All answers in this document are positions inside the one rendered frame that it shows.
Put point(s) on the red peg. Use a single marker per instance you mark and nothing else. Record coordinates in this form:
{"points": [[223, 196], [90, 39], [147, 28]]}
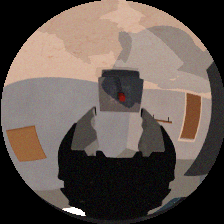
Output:
{"points": [[122, 97]]}

